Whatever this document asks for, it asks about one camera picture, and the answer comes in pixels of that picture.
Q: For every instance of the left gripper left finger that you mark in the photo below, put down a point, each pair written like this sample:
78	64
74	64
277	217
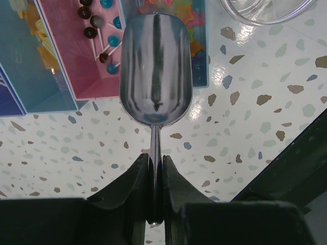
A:
113	215

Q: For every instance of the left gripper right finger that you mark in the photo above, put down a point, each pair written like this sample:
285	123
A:
193	218

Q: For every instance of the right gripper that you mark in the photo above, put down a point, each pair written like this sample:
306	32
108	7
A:
297	175

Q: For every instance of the metal candy scoop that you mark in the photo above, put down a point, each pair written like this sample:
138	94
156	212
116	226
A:
156	87

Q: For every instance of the clear plastic jar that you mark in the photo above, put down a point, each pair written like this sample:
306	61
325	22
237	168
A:
266	12

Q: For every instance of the four-compartment candy tray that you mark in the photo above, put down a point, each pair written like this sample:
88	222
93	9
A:
27	87

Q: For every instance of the star candies pile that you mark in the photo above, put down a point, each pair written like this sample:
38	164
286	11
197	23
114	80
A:
192	14

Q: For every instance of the lollipops pile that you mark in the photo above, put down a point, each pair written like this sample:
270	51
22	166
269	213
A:
104	31

